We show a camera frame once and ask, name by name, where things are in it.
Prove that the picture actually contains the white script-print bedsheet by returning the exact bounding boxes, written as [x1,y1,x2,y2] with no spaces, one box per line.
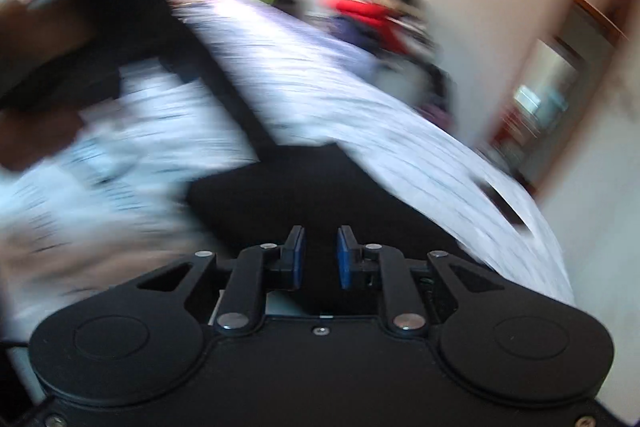
[0,0,576,338]

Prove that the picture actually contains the black smartphone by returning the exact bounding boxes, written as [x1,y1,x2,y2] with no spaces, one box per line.
[474,180,527,231]

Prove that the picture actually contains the wooden door frame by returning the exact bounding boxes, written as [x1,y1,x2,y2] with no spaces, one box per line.
[484,0,626,196]

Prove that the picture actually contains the black pants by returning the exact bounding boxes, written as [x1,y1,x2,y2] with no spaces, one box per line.
[186,144,471,315]

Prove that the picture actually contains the pile of clothes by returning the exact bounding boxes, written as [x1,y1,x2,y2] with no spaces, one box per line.
[319,0,454,131]

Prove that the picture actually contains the lavender striped blanket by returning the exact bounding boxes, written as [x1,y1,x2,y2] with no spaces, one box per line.
[164,0,381,84]

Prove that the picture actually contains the red puffer jacket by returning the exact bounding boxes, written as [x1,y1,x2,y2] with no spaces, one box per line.
[320,0,408,55]

